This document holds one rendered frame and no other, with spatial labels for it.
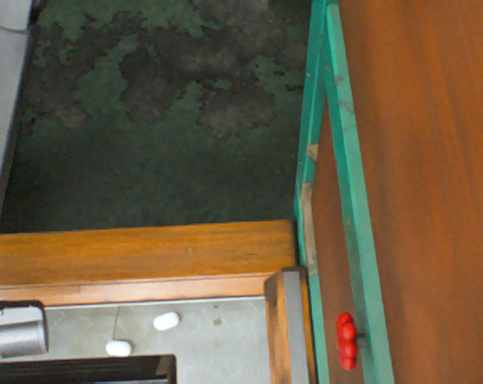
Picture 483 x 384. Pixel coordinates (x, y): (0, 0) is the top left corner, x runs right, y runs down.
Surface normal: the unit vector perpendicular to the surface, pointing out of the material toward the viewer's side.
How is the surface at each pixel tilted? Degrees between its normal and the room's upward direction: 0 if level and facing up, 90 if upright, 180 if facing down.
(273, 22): 0
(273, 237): 0
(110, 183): 0
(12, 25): 38
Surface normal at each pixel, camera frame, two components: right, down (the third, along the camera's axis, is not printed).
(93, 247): -0.03, -0.47
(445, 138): -1.00, 0.05
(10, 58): 0.20, 0.25
